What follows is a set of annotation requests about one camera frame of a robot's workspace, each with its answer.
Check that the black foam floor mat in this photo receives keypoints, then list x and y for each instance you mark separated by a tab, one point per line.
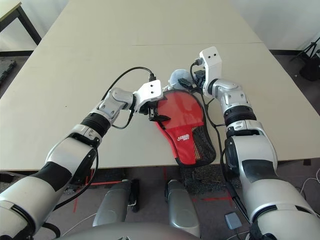
6	70

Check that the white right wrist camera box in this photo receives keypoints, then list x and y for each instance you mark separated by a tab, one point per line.
212	65

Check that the black tripod stand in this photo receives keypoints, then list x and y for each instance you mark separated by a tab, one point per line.
308	48

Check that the silver robot right leg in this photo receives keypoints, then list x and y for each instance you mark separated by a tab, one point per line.
181	207

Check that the grey foot pedal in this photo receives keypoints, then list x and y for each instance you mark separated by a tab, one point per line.
233	220

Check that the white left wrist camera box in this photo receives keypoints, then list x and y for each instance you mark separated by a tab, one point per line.
150	91

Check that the red floor tape strip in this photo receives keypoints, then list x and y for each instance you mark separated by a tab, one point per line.
75	205

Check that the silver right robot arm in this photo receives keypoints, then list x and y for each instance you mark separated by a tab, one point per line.
255	150

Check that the grey white plush toy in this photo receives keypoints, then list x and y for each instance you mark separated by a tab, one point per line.
177	75

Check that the black bag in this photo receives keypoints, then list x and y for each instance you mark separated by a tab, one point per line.
311	71

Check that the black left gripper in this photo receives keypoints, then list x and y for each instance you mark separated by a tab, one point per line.
151	110

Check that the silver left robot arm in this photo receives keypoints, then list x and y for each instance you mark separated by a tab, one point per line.
75	145

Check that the black framed side table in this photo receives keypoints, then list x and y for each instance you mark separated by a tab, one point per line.
30	25

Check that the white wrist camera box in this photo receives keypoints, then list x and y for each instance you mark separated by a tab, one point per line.
150	91
212	65

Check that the silver robot left leg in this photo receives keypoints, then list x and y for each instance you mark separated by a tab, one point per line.
112	202

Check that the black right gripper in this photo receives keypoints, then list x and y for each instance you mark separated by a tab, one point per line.
198	83

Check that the silver robot leg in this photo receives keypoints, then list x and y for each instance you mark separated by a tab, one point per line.
181	207
112	202

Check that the red black paddle case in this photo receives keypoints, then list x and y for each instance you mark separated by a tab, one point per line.
185	150

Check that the grey robot torso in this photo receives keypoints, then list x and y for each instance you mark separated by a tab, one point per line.
140	233

